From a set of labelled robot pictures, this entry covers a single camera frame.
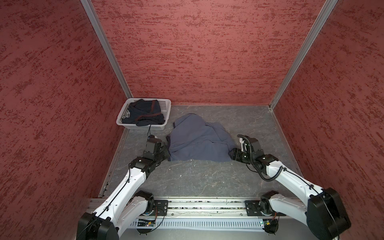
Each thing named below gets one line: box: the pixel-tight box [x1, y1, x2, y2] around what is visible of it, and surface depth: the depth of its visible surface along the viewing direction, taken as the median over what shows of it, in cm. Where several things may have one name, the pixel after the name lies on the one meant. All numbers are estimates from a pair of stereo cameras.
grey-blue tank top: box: [166, 113, 236, 162], surface depth 98 cm
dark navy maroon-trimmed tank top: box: [122, 99, 166, 127], surface depth 109 cm
